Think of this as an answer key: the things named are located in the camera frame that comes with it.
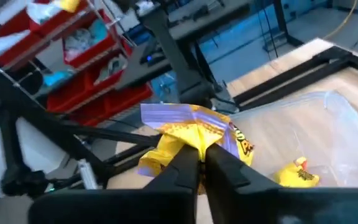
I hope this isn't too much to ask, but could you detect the white cloth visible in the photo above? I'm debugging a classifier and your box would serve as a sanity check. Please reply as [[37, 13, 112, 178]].
[[0, 29, 30, 58]]

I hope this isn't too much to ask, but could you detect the clear plastic bin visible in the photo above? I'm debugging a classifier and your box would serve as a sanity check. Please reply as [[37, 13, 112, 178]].
[[229, 90, 358, 189]]

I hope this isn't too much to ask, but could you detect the black frame post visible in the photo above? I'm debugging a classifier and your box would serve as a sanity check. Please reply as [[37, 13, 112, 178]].
[[0, 51, 117, 187]]

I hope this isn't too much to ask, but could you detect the silver aluminium bracket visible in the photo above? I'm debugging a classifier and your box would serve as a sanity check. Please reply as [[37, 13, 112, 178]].
[[78, 158, 99, 190]]

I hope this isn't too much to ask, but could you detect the black table edge frame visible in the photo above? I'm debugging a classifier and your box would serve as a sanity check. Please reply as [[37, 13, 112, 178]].
[[59, 45, 358, 175]]

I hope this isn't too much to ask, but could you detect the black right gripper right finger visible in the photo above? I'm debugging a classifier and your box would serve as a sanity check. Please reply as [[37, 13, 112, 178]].
[[204, 142, 358, 224]]

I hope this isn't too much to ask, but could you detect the red storage bin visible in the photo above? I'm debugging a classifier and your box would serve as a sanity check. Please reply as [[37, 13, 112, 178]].
[[73, 83, 154, 128], [0, 11, 43, 68], [26, 0, 90, 35], [47, 67, 127, 113], [62, 9, 119, 68]]

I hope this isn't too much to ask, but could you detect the yellow cable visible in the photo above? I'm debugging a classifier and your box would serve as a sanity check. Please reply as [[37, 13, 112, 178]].
[[323, 0, 358, 40]]

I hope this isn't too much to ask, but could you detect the yellow candy bag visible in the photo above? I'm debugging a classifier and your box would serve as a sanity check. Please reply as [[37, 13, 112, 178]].
[[273, 156, 320, 189], [137, 103, 255, 195]]

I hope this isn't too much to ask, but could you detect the metal wire shelf rack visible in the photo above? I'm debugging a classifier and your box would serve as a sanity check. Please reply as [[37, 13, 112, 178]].
[[0, 0, 155, 128]]

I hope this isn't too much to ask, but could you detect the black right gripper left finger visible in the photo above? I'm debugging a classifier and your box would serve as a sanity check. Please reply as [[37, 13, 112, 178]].
[[28, 144, 201, 224]]

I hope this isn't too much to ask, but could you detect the black equipment stand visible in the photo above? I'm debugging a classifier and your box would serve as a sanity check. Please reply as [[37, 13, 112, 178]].
[[0, 93, 58, 200]]

